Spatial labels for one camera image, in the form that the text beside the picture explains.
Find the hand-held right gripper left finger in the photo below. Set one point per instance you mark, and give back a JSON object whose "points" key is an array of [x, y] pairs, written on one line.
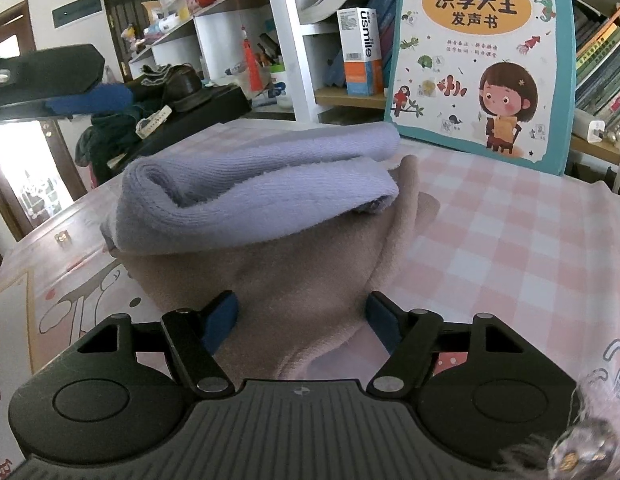
{"points": [[222, 320]]}

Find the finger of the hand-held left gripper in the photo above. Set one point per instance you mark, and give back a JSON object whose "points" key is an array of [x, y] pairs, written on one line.
{"points": [[87, 100]]}

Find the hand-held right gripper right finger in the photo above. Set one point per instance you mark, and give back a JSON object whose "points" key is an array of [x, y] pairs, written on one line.
{"points": [[382, 322]]}

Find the pink purple sweater orange outline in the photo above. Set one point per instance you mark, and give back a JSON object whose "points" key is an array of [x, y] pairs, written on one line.
{"points": [[265, 185]]}

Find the dark cloth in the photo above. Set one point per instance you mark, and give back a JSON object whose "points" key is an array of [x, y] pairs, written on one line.
{"points": [[107, 145]]}

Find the black leather shoes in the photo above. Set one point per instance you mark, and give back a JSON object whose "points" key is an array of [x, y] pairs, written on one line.
{"points": [[182, 85]]}

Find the dark wooden door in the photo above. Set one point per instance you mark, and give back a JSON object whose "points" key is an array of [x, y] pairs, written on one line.
{"points": [[135, 5]]}

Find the small gold object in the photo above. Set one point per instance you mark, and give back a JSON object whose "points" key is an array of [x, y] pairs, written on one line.
{"points": [[63, 238]]}

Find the red tassel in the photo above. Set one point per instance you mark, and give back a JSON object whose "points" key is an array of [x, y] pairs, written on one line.
{"points": [[251, 65]]}

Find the white pen cup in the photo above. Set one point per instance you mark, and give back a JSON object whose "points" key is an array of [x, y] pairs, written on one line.
{"points": [[279, 85]]}

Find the white shelf unit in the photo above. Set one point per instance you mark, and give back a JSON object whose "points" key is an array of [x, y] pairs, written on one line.
{"points": [[290, 35]]}

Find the wooden bookshelf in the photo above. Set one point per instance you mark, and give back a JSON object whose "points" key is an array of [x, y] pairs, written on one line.
{"points": [[589, 149]]}

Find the white orange carton box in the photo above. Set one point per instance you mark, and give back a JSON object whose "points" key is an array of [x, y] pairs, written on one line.
{"points": [[360, 50]]}

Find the large teal children's book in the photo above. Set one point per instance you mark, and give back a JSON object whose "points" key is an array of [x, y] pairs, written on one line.
{"points": [[464, 60]]}

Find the white charger plug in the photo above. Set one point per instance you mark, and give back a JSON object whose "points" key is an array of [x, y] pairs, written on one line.
{"points": [[587, 127]]}

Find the row of leaning books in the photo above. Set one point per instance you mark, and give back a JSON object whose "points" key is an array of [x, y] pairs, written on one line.
{"points": [[602, 60]]}

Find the grey wall panel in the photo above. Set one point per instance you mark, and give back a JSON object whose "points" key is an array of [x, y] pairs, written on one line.
{"points": [[77, 12]]}

